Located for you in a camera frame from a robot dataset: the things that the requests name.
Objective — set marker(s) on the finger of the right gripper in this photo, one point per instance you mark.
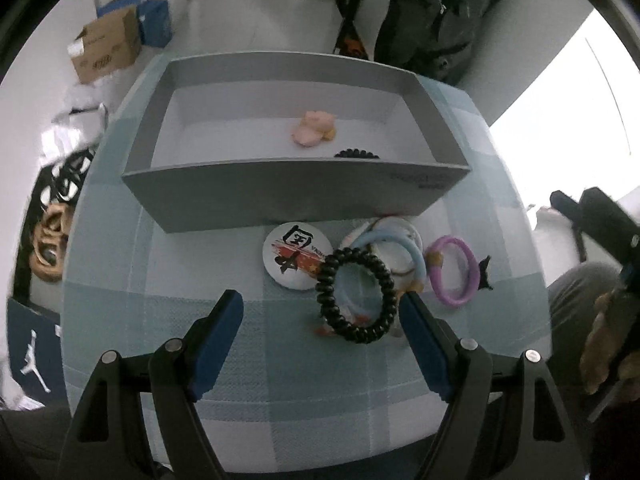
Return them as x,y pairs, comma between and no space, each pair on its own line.
566,206

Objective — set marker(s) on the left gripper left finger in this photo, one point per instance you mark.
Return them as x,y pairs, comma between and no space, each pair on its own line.
212,341

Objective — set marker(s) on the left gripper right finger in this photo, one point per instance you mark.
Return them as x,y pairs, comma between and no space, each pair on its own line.
434,346

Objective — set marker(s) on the pink pig figurine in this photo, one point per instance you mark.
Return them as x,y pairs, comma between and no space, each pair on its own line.
314,128

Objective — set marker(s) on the teal checkered tablecloth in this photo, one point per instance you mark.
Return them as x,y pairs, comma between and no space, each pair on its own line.
287,399

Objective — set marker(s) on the white round pin badge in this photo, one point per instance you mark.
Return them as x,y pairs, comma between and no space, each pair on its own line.
292,254

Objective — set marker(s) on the grey cardboard box tray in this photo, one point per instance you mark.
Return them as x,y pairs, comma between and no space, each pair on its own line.
214,146

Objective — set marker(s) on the navy jordan shoe box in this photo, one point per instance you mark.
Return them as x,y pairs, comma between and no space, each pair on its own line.
35,352

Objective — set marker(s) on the tan sandals pair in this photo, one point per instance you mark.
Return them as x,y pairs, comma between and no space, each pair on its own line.
49,242

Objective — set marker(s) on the black hanging jacket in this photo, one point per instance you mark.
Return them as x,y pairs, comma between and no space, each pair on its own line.
432,38

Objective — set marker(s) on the black white sneakers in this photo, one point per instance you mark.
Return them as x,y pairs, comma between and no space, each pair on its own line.
62,182

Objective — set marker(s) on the white plastic bags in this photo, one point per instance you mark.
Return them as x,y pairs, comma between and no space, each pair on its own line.
80,124

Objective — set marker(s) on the brown cardboard box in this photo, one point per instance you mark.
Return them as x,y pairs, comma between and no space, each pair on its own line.
111,42

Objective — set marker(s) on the blue cardboard box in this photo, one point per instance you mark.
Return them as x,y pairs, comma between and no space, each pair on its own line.
153,19

